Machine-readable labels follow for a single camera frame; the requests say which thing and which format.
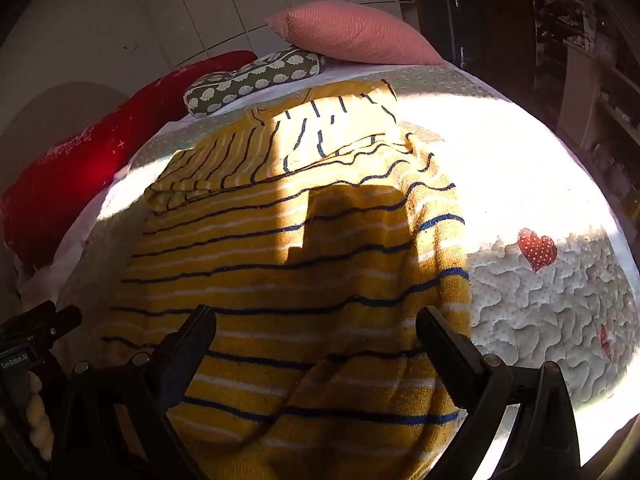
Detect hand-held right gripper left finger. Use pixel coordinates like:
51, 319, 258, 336
50, 304, 218, 480

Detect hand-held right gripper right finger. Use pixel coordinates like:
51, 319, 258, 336
415, 305, 583, 480

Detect yellow striped knit sweater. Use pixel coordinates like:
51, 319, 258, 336
95, 80, 473, 480

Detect dark clothes pile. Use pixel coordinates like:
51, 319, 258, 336
530, 0, 601, 111

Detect person's left hand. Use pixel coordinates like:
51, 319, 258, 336
24, 370, 56, 462

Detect red star-print pillow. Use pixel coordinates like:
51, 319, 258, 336
0, 50, 259, 267

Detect quilted patchwork bedspread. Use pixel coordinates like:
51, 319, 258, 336
55, 62, 637, 466

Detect green hedgehog-print pillow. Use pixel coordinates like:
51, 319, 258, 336
184, 46, 327, 120

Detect white shelf unit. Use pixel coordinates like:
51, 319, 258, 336
560, 5, 640, 216

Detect pink ribbed pillow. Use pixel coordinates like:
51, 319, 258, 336
265, 1, 446, 66

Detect dark wooden door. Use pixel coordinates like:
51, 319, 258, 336
415, 0, 536, 92

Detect white wardrobe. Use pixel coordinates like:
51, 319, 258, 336
125, 0, 417, 61

